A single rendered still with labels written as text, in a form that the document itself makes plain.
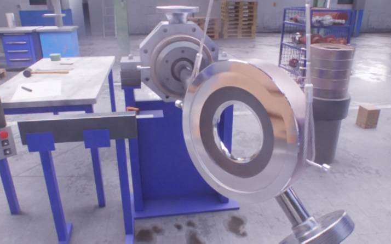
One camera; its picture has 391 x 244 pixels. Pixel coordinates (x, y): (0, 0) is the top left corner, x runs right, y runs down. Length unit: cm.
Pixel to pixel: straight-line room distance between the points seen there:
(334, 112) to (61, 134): 219
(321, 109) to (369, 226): 101
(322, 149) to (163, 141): 154
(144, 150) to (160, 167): 18
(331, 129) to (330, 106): 24
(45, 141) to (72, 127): 17
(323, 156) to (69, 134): 225
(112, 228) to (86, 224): 20
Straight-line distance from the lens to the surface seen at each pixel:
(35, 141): 188
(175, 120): 219
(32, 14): 1259
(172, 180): 241
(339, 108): 296
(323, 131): 303
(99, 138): 180
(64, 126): 181
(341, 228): 76
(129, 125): 176
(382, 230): 257
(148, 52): 193
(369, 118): 423
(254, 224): 232
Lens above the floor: 148
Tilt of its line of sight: 22 degrees down
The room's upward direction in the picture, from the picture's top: straight up
